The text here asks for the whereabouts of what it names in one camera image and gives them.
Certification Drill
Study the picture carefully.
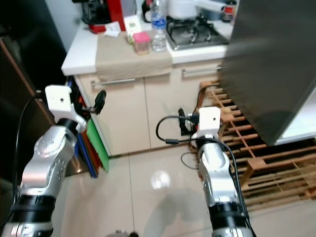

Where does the red cutting board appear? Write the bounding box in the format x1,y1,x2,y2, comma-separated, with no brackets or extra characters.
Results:
79,126,98,174

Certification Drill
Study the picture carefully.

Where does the green cutting board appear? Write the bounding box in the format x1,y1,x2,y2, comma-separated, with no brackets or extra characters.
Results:
85,118,111,173

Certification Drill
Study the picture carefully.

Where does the steel cabinet bar handle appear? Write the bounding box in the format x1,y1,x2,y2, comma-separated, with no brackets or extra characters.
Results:
182,65,225,76
98,77,142,87

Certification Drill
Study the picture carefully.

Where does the dark bottle red label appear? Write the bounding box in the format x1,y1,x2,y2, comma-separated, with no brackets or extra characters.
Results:
221,0,238,23

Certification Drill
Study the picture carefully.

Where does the thin black floor cable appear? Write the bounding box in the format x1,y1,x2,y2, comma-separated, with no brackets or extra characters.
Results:
180,151,201,171

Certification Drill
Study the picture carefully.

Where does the grey small fridge door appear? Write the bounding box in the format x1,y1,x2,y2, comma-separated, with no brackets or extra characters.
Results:
221,0,316,147

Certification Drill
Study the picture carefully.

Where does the white cooking pot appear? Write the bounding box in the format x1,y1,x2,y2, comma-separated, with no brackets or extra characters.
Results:
165,0,228,21

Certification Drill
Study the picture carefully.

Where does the white green juice carton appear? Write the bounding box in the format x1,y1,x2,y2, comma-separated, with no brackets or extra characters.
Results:
123,15,143,44

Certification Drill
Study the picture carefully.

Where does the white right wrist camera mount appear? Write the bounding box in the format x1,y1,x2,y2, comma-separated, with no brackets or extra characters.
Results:
191,107,222,142

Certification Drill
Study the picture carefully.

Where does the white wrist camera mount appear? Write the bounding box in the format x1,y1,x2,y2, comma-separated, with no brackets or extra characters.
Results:
44,85,88,134
191,107,222,142

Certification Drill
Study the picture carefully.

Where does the steel gas hob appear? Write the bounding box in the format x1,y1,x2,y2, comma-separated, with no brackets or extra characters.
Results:
165,17,231,50

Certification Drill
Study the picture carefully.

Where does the white paper packet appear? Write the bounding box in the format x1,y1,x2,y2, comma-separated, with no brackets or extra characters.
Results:
104,22,122,38

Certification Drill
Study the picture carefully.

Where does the beige cabinet white countertop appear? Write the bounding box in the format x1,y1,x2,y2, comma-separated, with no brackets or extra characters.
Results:
62,17,233,158

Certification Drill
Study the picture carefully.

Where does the tall dark fridge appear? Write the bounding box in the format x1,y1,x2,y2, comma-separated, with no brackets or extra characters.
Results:
0,0,79,189

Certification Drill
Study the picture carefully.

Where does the beige cloth runner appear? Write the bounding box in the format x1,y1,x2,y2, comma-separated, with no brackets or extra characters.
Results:
95,33,174,81

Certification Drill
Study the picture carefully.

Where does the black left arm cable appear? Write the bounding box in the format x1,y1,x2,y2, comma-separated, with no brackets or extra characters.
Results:
2,96,46,233

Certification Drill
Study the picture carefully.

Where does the dark round bottle white label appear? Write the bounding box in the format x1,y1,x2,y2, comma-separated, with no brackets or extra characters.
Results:
141,0,154,23

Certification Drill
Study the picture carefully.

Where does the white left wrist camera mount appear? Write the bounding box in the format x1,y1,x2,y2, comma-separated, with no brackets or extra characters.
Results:
44,85,88,134

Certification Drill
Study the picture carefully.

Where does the clear plastic water bottle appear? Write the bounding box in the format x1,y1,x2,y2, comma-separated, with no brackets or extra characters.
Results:
150,0,168,53

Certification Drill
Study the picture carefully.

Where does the pink lid clear jar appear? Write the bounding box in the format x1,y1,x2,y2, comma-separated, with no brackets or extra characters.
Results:
132,32,152,55

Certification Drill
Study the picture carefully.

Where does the wooden slat crate rack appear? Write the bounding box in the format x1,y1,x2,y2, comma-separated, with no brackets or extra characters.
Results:
190,80,316,208

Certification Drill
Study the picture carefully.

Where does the red black coffee machine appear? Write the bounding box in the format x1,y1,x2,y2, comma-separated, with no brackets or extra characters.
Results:
73,0,127,35

